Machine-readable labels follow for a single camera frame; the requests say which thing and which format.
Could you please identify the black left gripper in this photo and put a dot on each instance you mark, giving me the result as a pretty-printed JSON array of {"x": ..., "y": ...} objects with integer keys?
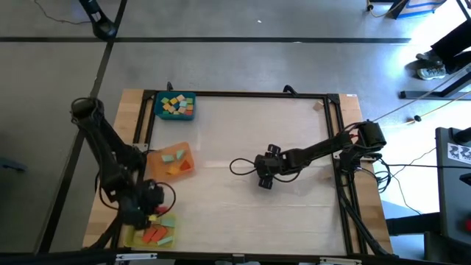
[{"x": 143, "y": 202}]

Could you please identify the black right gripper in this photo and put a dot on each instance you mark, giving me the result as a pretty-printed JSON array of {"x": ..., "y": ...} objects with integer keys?
[{"x": 274, "y": 163}]

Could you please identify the yellow wooden wedge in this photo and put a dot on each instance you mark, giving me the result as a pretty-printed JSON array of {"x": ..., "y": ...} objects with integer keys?
[{"x": 173, "y": 170}]

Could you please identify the small teal wooden block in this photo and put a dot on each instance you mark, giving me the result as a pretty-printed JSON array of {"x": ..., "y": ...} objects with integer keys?
[{"x": 180, "y": 154}]

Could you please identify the yellow wooden cube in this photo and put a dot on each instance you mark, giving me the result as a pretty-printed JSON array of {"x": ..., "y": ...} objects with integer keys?
[{"x": 173, "y": 100}]

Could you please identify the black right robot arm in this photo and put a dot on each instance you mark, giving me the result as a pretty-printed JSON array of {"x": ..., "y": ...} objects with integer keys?
[{"x": 320, "y": 147}]

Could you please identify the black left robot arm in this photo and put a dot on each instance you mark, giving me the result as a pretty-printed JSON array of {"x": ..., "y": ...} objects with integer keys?
[{"x": 106, "y": 154}]

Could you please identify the orange plastic tray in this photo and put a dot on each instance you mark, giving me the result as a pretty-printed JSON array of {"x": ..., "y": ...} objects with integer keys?
[{"x": 158, "y": 171}]

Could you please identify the yellow plastic tray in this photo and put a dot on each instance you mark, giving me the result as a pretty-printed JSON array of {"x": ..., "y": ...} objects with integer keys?
[{"x": 130, "y": 239}]

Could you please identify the tan wooden block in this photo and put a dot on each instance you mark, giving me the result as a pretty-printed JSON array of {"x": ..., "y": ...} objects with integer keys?
[
  {"x": 326, "y": 174},
  {"x": 318, "y": 106}
]

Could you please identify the black clamp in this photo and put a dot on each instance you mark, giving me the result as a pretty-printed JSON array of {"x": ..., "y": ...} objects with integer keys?
[
  {"x": 170, "y": 86},
  {"x": 289, "y": 89}
]

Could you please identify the blue plastic tray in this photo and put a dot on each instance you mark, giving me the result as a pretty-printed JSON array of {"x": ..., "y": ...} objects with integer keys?
[{"x": 157, "y": 110}]

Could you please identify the small connector box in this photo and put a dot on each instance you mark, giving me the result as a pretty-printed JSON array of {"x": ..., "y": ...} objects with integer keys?
[{"x": 373, "y": 157}]

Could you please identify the black floor beam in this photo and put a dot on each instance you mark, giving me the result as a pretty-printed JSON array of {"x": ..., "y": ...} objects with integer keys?
[{"x": 412, "y": 224}]

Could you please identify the small black knob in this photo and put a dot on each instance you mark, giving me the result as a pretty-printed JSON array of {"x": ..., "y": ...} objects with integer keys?
[{"x": 417, "y": 118}]

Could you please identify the black stand foot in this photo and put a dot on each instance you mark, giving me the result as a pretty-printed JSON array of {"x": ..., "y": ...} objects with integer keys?
[{"x": 423, "y": 95}]

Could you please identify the black stand base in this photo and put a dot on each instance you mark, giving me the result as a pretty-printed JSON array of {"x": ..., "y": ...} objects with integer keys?
[{"x": 103, "y": 27}]

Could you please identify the black machine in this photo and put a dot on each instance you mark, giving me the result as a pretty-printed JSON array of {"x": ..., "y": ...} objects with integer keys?
[{"x": 452, "y": 191}]

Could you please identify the white black sticker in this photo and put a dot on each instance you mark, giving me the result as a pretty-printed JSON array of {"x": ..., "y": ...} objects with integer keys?
[{"x": 460, "y": 152}]

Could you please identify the blue box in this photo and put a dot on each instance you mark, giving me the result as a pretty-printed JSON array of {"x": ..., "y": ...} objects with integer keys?
[{"x": 423, "y": 7}]

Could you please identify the person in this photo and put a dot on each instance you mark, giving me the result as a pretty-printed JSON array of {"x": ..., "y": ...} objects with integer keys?
[{"x": 456, "y": 44}]

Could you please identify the white bracket plate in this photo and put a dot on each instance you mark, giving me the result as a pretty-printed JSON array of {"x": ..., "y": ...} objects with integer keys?
[{"x": 140, "y": 147}]

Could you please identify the black table frame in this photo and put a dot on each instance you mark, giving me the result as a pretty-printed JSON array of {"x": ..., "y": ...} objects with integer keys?
[{"x": 239, "y": 94}]

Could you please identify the small silver bracket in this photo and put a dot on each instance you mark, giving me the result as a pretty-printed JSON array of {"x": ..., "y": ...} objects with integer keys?
[{"x": 238, "y": 255}]

